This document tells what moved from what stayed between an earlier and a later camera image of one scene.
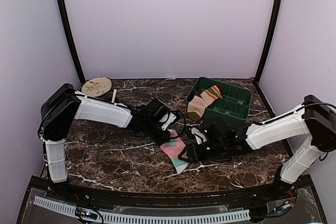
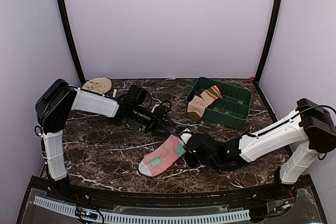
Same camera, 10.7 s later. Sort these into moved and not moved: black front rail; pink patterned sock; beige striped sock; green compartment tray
Moved: pink patterned sock
Not moved: black front rail; beige striped sock; green compartment tray
